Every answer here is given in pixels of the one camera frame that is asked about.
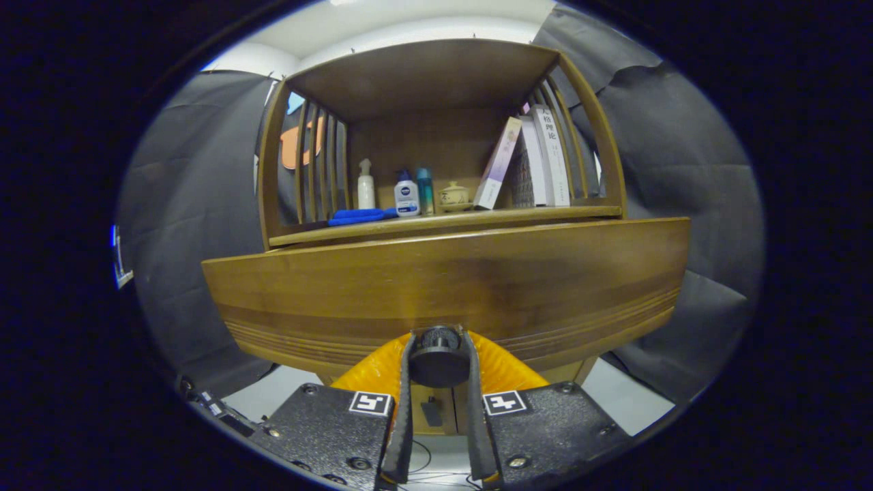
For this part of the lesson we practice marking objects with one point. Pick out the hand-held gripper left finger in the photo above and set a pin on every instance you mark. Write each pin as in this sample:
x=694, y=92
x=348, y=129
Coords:
x=402, y=423

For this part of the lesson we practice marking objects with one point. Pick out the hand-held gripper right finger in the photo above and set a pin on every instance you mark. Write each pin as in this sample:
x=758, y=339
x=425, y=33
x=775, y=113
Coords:
x=477, y=423

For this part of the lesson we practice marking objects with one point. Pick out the black round drawer knob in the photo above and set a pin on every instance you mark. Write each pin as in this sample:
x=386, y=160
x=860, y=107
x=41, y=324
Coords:
x=438, y=358

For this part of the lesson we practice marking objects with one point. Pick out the wooden cabinet door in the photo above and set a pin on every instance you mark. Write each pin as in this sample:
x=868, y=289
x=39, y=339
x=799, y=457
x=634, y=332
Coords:
x=443, y=402

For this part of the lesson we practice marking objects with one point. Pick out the wooden countertop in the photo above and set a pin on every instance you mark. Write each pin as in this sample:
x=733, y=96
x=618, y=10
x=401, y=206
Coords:
x=491, y=216

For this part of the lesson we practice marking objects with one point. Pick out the wooden cabinet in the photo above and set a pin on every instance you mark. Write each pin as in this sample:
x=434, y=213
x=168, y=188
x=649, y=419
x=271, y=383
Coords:
x=423, y=75

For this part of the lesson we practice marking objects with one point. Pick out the blue folded cloth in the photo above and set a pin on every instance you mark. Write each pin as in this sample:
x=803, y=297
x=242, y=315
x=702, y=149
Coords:
x=358, y=217

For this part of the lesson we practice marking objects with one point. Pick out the white lotion bottle blue cap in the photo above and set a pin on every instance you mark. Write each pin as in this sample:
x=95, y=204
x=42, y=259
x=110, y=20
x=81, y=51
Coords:
x=406, y=198

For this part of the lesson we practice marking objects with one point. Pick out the beige lidded ceramic cup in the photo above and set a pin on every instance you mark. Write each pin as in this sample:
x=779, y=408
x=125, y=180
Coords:
x=454, y=198

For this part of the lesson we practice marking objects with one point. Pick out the teal slim bottle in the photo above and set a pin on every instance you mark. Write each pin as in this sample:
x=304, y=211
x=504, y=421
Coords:
x=425, y=191

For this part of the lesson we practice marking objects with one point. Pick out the white spray bottle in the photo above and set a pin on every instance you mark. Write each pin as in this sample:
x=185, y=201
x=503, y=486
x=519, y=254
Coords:
x=366, y=191

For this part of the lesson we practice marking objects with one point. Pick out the purple white leaning book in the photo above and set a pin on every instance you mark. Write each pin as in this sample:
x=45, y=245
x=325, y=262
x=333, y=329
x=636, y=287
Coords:
x=498, y=164

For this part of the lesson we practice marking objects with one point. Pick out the white book with printed spine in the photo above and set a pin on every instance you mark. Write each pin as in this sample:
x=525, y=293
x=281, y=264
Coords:
x=554, y=164

